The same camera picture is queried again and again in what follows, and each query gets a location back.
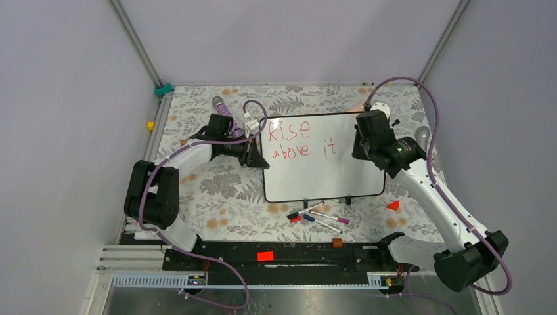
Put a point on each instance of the blue whiteboard marker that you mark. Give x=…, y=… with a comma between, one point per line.
x=319, y=222

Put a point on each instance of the small brown block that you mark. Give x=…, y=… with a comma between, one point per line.
x=337, y=243

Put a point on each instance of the red marker cap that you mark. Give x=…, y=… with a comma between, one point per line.
x=296, y=219

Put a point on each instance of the red rectangular tape marker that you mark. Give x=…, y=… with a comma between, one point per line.
x=264, y=256

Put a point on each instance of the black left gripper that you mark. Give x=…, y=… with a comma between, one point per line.
x=251, y=157

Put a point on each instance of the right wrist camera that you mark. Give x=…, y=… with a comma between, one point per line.
x=381, y=106

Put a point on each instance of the red triangular block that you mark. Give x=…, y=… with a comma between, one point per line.
x=394, y=206

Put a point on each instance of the pink toy handle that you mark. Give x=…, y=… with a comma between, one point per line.
x=358, y=108

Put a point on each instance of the white black-framed whiteboard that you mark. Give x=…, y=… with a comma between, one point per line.
x=310, y=158

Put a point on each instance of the floral table mat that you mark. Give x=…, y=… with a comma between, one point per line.
x=223, y=201

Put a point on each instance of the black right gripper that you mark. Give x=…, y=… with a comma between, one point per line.
x=357, y=153

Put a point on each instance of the pink whiteboard marker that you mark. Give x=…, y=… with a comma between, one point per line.
x=337, y=219

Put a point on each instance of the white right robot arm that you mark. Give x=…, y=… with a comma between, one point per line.
x=469, y=251

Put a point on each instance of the grey toy microphone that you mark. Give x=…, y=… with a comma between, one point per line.
x=422, y=137

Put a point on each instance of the yellow cube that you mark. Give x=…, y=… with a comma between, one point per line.
x=150, y=125

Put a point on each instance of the black whiteboard marker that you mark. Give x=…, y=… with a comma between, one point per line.
x=300, y=212

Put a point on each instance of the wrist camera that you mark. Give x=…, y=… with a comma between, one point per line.
x=251, y=124
x=381, y=106

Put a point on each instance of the white cable duct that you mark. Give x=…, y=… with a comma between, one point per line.
x=278, y=279

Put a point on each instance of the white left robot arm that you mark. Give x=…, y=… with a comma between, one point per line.
x=153, y=195

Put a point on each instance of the teal corner clip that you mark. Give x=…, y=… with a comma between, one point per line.
x=163, y=90

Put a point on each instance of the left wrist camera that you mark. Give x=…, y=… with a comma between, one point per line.
x=251, y=124

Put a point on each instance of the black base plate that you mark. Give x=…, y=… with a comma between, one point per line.
x=238, y=258

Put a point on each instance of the purple toy microphone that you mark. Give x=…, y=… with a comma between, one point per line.
x=234, y=130

